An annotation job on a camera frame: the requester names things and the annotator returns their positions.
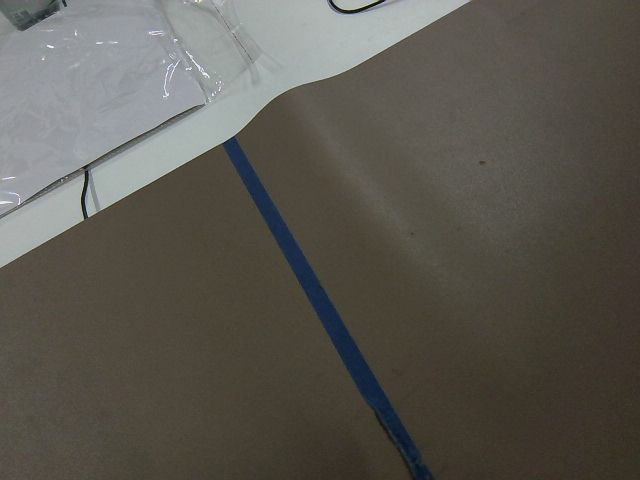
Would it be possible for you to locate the brown paper table cover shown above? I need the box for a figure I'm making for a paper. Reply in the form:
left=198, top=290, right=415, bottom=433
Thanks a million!
left=1, top=1, right=639, bottom=479

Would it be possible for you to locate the clear plastic garment bag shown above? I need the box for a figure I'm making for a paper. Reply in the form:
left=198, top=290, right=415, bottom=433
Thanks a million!
left=1, top=1, right=276, bottom=214

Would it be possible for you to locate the grey handheld device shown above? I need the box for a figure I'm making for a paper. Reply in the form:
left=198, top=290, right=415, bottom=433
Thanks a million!
left=0, top=0, right=66, bottom=31

